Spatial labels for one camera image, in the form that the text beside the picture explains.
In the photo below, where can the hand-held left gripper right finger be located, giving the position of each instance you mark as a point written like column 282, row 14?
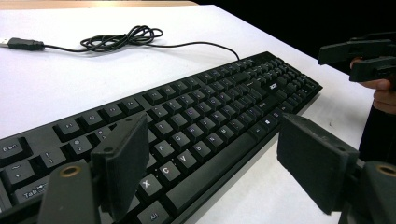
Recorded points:
column 314, row 158

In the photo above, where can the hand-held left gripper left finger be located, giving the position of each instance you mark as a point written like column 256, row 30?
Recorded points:
column 123, row 165

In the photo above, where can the black computer keyboard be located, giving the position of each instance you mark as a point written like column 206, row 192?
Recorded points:
column 199, row 130

